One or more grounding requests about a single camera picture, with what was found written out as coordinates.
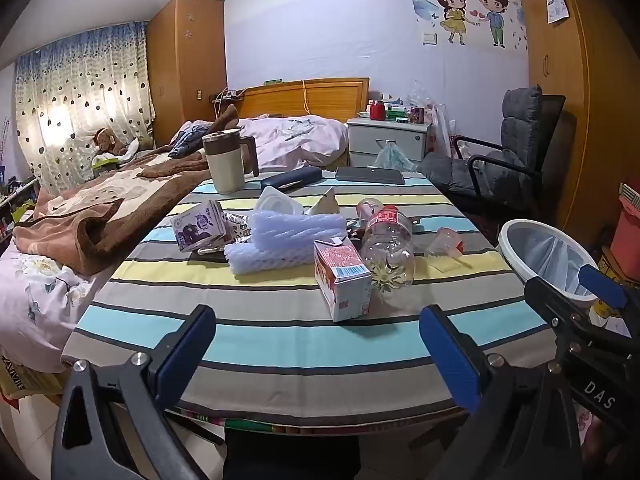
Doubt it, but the blue patterned garment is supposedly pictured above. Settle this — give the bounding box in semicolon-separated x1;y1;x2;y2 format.
169;122;207;159

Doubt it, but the tall wooden wardrobe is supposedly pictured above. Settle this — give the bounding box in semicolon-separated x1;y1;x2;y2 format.
146;0;228;148

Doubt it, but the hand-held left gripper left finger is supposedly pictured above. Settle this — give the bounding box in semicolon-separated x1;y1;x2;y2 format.
51;304;217;480

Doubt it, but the green printed plastic bag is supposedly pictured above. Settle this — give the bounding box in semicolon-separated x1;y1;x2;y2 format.
372;141;418;173

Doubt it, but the red white drink carton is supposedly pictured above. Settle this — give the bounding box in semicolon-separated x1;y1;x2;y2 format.
313;237;373;323

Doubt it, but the wide wooden wardrobe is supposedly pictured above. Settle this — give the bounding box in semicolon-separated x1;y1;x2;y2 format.
510;0;640;231

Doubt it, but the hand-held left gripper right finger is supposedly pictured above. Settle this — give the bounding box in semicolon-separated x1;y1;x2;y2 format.
419;304;583;480

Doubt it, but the striped tablecloth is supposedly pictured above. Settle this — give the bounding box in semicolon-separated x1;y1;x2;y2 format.
61;170;556;433

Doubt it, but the white bag red print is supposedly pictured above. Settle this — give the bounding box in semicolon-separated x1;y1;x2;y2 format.
432;102;466;158

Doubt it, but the cluttered low shelf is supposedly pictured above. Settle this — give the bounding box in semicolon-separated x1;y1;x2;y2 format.
0;175;41;246

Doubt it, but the grey cushioned black chair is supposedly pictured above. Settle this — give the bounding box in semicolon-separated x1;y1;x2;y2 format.
417;85;567;211

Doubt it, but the pink bucket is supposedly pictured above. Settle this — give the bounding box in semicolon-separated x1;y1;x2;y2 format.
611;195;640;261

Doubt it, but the yellow printed sack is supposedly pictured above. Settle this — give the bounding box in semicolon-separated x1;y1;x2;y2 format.
0;357;66;402

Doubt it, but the grey nightstand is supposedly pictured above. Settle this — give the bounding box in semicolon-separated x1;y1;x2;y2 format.
346;116;432;171

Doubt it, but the wooden headboard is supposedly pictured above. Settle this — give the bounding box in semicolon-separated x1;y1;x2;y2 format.
235;77;371;123

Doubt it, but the clear plastic bag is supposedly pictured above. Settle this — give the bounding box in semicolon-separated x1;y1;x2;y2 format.
405;80;437;110

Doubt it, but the floral bed sheet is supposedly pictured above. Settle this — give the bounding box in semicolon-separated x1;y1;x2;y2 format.
0;245;116;376

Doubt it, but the heart print curtain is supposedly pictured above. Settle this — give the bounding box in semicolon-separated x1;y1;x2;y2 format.
14;21;156;196

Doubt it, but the small clear plastic cup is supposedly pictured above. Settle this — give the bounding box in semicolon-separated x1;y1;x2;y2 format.
425;227;466;260

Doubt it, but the clear bottle red label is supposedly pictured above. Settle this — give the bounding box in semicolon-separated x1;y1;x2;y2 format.
356;198;417;293

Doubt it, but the pale blue bin liner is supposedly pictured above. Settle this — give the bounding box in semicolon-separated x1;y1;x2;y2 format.
512;232;593;297

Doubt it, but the white round waste bin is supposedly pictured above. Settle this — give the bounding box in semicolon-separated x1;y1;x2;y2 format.
498;218;601;308

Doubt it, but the dark tablet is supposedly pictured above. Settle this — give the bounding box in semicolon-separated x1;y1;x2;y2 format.
335;166;406;186

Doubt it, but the cartoon couple wall sticker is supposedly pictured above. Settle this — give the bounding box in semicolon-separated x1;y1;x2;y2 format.
342;0;528;51

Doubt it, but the dark blue glasses case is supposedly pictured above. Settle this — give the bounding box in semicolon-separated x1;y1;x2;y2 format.
261;167;323;191

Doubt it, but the pink duvet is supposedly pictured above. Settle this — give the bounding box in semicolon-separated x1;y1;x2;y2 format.
167;114;349;173

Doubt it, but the brown plush doll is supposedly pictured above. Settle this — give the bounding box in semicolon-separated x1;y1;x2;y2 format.
92;128;131;158

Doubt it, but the purple milk carton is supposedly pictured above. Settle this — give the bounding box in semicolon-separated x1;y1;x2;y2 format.
170;199;233;252

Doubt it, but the brown blanket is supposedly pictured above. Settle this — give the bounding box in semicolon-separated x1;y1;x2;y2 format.
12;152;213;277

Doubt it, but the patterned paper cup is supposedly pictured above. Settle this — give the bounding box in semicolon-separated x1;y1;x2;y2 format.
223;211;251;243

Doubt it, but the beige mug brown lid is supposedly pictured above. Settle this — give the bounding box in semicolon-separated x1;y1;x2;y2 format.
201;129;261;194

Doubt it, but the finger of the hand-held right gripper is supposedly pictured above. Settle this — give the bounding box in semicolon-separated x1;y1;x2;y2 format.
578;264;640;341
524;276;616;341

